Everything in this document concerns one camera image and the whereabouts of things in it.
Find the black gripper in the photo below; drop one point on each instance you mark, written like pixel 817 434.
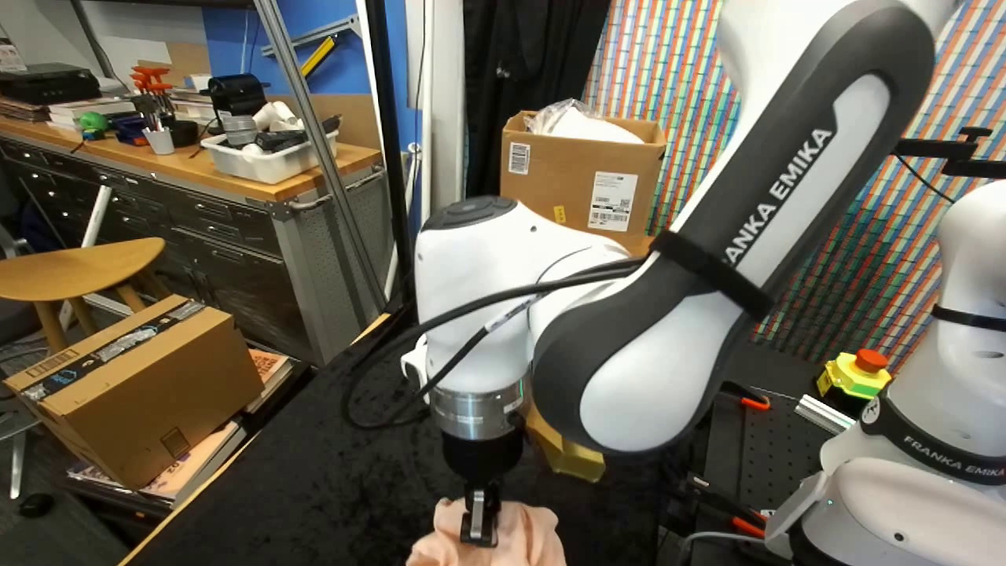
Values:
pixel 482 460

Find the peach cloth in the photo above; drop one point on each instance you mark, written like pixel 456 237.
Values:
pixel 524 539

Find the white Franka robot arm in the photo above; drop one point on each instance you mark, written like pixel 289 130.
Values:
pixel 735 210

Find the black perforated breadboard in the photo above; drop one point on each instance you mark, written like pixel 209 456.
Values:
pixel 766 460

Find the wooden top workbench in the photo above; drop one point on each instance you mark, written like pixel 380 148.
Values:
pixel 315 240

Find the barcode labelled cardboard box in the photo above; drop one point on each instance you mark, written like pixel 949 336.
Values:
pixel 568 177

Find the silver metal tube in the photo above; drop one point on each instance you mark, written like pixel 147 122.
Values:
pixel 821 414

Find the cardboard box with black strip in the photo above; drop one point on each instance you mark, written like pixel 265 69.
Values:
pixel 136 397

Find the black vertical pole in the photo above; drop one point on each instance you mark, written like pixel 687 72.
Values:
pixel 391 158

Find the yellow red emergency stop button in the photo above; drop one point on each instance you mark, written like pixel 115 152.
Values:
pixel 854 378

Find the silver metal pole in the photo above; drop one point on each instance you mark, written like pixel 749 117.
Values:
pixel 315 137

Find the white plastic tray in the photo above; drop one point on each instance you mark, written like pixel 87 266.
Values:
pixel 263 163

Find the wooden stool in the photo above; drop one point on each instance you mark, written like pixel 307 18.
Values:
pixel 74 272

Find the yellow bar tool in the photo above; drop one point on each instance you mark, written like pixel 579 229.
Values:
pixel 318 62

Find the black boxy device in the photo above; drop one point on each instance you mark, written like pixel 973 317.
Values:
pixel 237 97

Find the white metal leg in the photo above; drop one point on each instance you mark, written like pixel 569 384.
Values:
pixel 94 215

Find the orange plastic object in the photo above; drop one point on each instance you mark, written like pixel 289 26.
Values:
pixel 153 80

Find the green plastic object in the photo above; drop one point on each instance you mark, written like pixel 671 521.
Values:
pixel 92 125

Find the black flat case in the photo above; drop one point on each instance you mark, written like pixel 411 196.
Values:
pixel 48 85

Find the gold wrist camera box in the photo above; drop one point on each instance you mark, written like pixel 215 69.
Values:
pixel 568 452

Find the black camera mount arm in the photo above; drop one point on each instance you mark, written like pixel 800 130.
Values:
pixel 948 152

